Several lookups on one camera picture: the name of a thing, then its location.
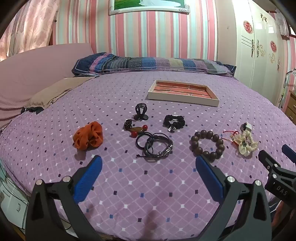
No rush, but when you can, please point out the black scrunchie with charm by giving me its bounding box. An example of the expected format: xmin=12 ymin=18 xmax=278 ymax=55
xmin=163 ymin=114 xmax=187 ymax=133

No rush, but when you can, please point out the pink floral curtain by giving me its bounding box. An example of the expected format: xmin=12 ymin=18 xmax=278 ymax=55
xmin=0 ymin=0 xmax=59 ymax=62

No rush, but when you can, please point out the braided leather bracelet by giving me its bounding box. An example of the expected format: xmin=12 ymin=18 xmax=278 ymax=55
xmin=142 ymin=133 xmax=174 ymax=160

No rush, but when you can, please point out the wooden nightstand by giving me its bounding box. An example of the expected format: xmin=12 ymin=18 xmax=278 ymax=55
xmin=284 ymin=90 xmax=296 ymax=126

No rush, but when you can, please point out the orange scrunchie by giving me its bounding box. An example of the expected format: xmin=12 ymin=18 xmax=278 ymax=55
xmin=73 ymin=121 xmax=104 ymax=151

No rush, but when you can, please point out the white jewelry tray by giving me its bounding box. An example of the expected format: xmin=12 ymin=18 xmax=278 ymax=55
xmin=147 ymin=80 xmax=220 ymax=107

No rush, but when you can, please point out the black hair tie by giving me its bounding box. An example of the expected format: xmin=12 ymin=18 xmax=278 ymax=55
xmin=135 ymin=133 xmax=154 ymax=150

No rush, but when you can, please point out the white desk lamp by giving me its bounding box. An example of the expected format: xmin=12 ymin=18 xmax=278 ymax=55
xmin=279 ymin=68 xmax=296 ymax=109

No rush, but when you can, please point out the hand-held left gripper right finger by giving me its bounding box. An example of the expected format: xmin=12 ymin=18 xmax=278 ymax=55
xmin=195 ymin=155 xmax=272 ymax=241

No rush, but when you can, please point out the pink headboard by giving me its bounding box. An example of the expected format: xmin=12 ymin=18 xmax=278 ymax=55
xmin=0 ymin=42 xmax=94 ymax=130

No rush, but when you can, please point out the black hair claw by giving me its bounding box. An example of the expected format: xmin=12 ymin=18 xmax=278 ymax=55
xmin=132 ymin=103 xmax=149 ymax=121

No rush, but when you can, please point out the red bead hair tie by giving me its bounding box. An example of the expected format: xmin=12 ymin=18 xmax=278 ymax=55
xmin=124 ymin=119 xmax=149 ymax=138

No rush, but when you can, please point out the wooden bead bracelet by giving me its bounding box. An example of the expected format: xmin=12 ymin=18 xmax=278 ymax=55
xmin=190 ymin=130 xmax=225 ymax=159

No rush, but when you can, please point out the red string bracelet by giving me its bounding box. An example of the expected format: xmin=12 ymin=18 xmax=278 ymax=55
xmin=222 ymin=130 xmax=240 ymax=144

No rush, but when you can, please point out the white decorated wardrobe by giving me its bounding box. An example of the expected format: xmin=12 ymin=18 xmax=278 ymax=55
xmin=235 ymin=0 xmax=290 ymax=108

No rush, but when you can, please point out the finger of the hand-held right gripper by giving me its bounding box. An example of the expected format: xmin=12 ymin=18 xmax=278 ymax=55
xmin=258 ymin=150 xmax=281 ymax=170
xmin=282 ymin=144 xmax=296 ymax=163

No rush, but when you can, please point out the purple patterned bedsheet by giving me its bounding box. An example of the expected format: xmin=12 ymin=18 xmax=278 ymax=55
xmin=0 ymin=70 xmax=296 ymax=241

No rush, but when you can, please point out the pink fringed valance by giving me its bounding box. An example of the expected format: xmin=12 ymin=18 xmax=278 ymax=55
xmin=269 ymin=9 xmax=292 ymax=40

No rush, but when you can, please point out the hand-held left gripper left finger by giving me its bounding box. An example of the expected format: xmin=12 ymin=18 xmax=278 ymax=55
xmin=25 ymin=155 xmax=103 ymax=241

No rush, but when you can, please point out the striped patchwork pillow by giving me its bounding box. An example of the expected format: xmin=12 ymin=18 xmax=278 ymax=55
xmin=72 ymin=52 xmax=237 ymax=77

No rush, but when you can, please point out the cream scrunchie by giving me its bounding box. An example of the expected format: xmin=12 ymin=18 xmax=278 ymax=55
xmin=231 ymin=131 xmax=258 ymax=157

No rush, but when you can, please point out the framed wall picture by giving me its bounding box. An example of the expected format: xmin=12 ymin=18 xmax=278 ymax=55
xmin=109 ymin=0 xmax=191 ymax=15

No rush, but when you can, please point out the beige blanket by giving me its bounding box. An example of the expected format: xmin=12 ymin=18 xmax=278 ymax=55
xmin=24 ymin=76 xmax=100 ymax=109

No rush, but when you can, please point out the dark cloth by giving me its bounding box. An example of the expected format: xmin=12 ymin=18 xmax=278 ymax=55
xmin=21 ymin=106 xmax=44 ymax=114

